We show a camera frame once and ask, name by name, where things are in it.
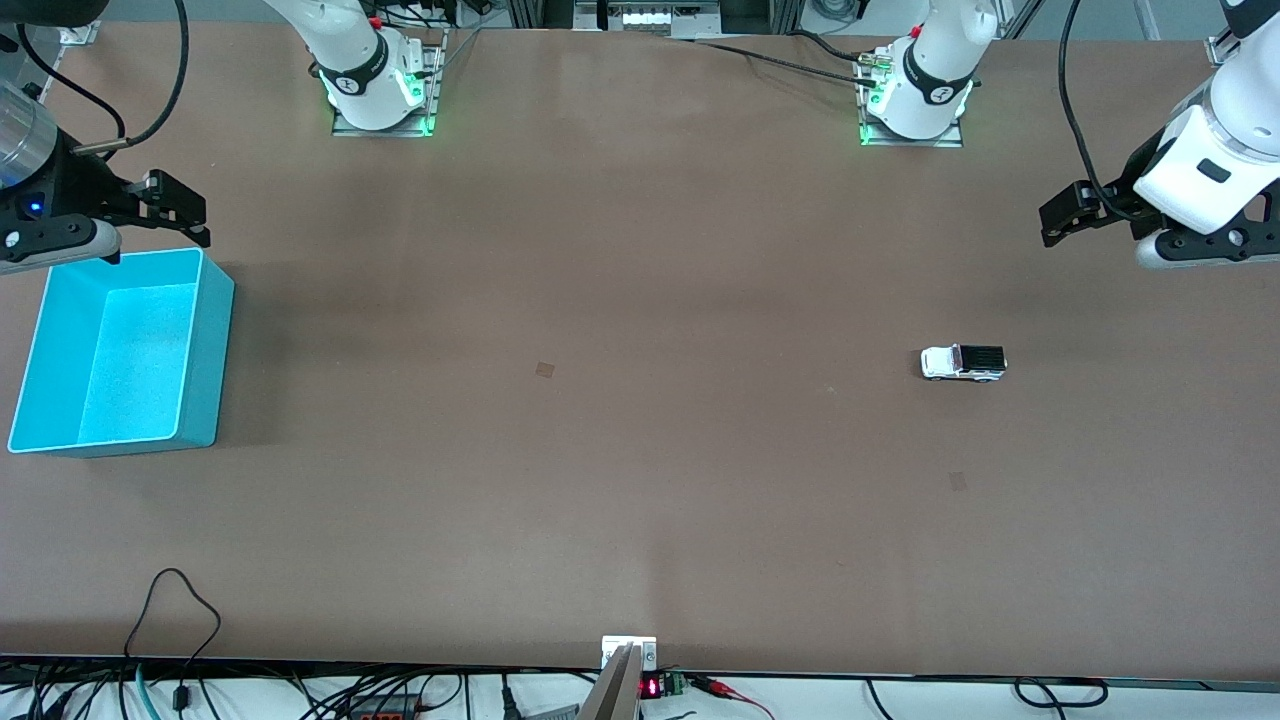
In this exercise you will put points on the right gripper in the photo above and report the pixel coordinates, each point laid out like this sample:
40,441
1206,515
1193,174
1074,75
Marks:
72,181

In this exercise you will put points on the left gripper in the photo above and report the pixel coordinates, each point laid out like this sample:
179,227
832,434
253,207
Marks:
1118,201

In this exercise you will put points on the white jeep toy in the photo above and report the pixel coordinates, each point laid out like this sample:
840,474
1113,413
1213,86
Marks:
945,362

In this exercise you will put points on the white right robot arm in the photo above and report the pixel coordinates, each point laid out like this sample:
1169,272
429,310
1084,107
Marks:
360,80

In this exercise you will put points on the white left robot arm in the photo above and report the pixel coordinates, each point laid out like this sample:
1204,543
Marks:
930,80

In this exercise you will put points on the teal plastic bin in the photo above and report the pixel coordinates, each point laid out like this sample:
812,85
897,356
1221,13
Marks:
130,350

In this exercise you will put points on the white lit background device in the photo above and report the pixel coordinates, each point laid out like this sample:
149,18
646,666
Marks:
655,17

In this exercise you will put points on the red clip lead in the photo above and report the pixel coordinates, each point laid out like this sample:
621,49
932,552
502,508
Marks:
730,690

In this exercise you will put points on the red digit display module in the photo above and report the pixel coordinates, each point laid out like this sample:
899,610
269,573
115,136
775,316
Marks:
652,687

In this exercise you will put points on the metal table corner bracket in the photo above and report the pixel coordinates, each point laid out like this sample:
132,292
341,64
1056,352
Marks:
1222,50
78,33

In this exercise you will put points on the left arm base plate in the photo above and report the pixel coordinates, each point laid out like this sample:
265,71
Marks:
870,135

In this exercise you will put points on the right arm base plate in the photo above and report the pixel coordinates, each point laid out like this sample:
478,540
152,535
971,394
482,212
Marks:
432,90

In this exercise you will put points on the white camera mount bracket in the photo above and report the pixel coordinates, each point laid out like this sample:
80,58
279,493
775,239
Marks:
612,645

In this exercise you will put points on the grey camera mount bar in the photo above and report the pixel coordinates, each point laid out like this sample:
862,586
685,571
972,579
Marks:
612,695

